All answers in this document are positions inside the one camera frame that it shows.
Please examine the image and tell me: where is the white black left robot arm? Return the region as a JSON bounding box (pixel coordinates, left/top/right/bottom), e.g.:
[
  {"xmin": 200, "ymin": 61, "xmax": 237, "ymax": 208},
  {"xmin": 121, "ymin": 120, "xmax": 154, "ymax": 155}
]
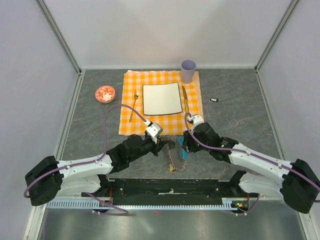
[{"xmin": 23, "ymin": 134, "xmax": 169, "ymax": 207}]

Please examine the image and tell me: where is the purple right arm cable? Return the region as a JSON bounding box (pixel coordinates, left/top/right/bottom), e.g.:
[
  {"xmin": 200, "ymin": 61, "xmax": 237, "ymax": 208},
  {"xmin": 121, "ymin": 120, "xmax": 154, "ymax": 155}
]
[{"xmin": 184, "ymin": 112, "xmax": 320, "ymax": 203}]

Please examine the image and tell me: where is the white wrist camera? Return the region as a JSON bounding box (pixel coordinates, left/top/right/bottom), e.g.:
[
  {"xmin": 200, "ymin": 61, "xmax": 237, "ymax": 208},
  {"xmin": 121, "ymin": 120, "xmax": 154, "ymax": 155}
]
[
  {"xmin": 145, "ymin": 120, "xmax": 163, "ymax": 144},
  {"xmin": 187, "ymin": 114, "xmax": 204, "ymax": 127}
]

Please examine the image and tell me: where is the blue key tag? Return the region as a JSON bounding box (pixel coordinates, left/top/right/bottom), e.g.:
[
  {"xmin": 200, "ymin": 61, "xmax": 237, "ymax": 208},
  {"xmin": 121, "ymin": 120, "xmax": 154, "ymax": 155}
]
[{"xmin": 177, "ymin": 136, "xmax": 188, "ymax": 161}]

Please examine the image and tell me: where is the orange white checkered cloth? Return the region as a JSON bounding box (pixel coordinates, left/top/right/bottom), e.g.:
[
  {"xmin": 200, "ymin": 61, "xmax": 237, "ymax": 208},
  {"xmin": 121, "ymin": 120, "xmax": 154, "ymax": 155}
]
[{"xmin": 121, "ymin": 70, "xmax": 204, "ymax": 135}]

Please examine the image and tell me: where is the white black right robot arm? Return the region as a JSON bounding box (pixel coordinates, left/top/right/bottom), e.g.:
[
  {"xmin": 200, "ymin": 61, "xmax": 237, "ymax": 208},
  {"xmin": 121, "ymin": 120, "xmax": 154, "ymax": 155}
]
[{"xmin": 182, "ymin": 119, "xmax": 320, "ymax": 214}]

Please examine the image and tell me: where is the gold fork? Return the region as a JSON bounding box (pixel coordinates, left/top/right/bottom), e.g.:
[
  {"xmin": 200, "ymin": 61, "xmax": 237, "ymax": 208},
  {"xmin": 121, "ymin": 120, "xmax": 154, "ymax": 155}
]
[{"xmin": 129, "ymin": 89, "xmax": 139, "ymax": 123}]

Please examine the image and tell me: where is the lilac plastic cup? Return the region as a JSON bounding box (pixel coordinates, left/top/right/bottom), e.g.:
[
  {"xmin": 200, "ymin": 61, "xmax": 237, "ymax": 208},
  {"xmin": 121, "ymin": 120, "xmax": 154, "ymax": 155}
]
[{"xmin": 181, "ymin": 59, "xmax": 197, "ymax": 84}]

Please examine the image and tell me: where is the keyring chain with keys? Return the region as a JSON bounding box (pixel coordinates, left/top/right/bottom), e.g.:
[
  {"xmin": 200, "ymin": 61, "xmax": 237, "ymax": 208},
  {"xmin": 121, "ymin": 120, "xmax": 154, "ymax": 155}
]
[{"xmin": 160, "ymin": 135, "xmax": 188, "ymax": 172}]

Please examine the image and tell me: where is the gold knife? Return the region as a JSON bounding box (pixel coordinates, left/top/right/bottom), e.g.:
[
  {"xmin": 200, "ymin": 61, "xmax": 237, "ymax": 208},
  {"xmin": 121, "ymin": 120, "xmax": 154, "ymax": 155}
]
[{"xmin": 182, "ymin": 86, "xmax": 189, "ymax": 113}]

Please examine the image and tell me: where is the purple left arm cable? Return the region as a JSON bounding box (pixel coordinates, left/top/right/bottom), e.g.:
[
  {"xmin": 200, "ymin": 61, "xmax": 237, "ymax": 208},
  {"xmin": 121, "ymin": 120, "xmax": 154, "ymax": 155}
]
[{"xmin": 23, "ymin": 103, "xmax": 152, "ymax": 198}]

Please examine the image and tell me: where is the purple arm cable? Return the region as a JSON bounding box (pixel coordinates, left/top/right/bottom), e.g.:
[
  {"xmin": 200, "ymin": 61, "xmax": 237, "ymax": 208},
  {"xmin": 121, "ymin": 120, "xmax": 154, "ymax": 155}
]
[
  {"xmin": 184, "ymin": 112, "xmax": 320, "ymax": 203},
  {"xmin": 23, "ymin": 103, "xmax": 152, "ymax": 198}
]

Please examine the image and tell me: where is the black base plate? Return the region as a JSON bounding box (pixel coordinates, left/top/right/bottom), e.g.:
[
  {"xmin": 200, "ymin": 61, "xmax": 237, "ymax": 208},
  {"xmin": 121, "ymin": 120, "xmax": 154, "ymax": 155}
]
[{"xmin": 92, "ymin": 178, "xmax": 258, "ymax": 206}]

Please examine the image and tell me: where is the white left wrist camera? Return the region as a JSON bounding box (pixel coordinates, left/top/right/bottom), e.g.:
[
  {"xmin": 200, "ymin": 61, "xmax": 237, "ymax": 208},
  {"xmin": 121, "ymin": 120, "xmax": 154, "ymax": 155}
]
[{"xmin": 145, "ymin": 120, "xmax": 163, "ymax": 144}]

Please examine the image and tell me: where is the white square plate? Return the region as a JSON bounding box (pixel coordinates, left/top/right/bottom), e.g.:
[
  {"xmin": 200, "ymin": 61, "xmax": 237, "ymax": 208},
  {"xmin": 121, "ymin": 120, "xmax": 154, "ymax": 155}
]
[{"xmin": 142, "ymin": 82, "xmax": 183, "ymax": 116}]

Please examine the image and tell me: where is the black key tag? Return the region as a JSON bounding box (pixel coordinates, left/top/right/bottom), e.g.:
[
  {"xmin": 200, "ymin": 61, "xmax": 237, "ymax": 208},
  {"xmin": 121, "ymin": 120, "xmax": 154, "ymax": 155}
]
[{"xmin": 209, "ymin": 97, "xmax": 219, "ymax": 103}]

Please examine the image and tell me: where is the grey slotted cable duct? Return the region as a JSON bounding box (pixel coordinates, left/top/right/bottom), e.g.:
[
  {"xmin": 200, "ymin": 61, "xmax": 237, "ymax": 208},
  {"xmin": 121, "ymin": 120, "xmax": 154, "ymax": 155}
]
[{"xmin": 46, "ymin": 199, "xmax": 238, "ymax": 211}]

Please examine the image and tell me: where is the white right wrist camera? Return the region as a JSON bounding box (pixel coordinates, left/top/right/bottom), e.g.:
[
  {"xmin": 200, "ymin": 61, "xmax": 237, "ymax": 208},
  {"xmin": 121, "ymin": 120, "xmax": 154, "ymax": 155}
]
[{"xmin": 187, "ymin": 114, "xmax": 204, "ymax": 127}]

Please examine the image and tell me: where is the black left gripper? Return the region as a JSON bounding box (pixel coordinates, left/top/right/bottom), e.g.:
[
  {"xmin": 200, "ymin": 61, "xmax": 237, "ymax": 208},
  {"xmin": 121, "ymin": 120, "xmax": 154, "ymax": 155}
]
[{"xmin": 128, "ymin": 135, "xmax": 169, "ymax": 162}]

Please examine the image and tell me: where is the red white patterned bowl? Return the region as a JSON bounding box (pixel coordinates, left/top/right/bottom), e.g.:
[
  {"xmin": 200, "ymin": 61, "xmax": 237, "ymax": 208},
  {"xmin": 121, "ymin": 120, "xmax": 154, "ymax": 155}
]
[{"xmin": 95, "ymin": 85, "xmax": 116, "ymax": 104}]

